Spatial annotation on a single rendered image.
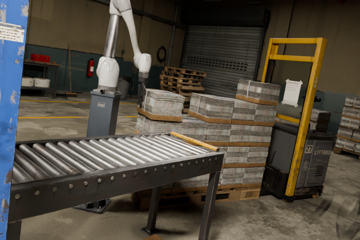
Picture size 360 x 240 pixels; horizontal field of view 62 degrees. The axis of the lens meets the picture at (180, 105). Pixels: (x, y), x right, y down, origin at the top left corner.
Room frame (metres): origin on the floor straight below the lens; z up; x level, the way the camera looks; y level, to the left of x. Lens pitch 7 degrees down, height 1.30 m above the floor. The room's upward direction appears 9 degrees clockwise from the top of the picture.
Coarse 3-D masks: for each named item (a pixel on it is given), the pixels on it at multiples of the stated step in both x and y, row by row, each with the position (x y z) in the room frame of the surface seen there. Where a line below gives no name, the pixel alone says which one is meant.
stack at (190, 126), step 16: (144, 128) 2.68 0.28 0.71; (160, 128) 2.58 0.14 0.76; (176, 128) 2.66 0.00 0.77; (192, 128) 2.76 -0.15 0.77; (208, 128) 2.84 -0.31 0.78; (224, 128) 2.94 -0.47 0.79; (240, 128) 3.05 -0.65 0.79; (224, 160) 2.98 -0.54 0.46; (240, 160) 3.08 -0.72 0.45; (208, 176) 2.89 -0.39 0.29; (224, 176) 3.00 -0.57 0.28; (240, 176) 3.10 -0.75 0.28; (192, 192) 2.81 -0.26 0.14; (224, 192) 3.01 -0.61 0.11; (240, 192) 3.12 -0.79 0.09; (144, 208) 2.56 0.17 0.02
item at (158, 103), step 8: (152, 96) 2.57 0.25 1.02; (160, 96) 2.53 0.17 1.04; (168, 96) 2.56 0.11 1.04; (176, 96) 2.60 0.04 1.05; (152, 104) 2.53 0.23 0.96; (160, 104) 2.54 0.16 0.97; (168, 104) 2.57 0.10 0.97; (176, 104) 2.62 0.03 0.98; (152, 112) 2.51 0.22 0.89; (160, 112) 2.55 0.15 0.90; (168, 112) 2.58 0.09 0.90; (176, 112) 2.62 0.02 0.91
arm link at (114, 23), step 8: (112, 8) 2.64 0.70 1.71; (112, 16) 2.66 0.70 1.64; (120, 16) 2.68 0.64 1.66; (112, 24) 2.66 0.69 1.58; (120, 24) 2.70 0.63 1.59; (112, 32) 2.66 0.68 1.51; (112, 40) 2.66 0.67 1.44; (104, 48) 2.68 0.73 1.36; (112, 48) 2.67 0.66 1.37; (104, 56) 2.66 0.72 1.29; (112, 56) 2.67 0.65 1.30; (96, 72) 2.68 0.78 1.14
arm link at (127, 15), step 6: (126, 12) 2.54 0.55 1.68; (126, 18) 2.55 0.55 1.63; (132, 18) 2.57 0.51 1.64; (126, 24) 2.59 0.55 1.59; (132, 24) 2.58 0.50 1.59; (132, 30) 2.59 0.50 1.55; (132, 36) 2.64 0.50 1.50; (132, 42) 2.69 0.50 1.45; (138, 48) 2.76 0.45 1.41; (138, 54) 2.75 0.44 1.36; (138, 60) 2.73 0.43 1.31
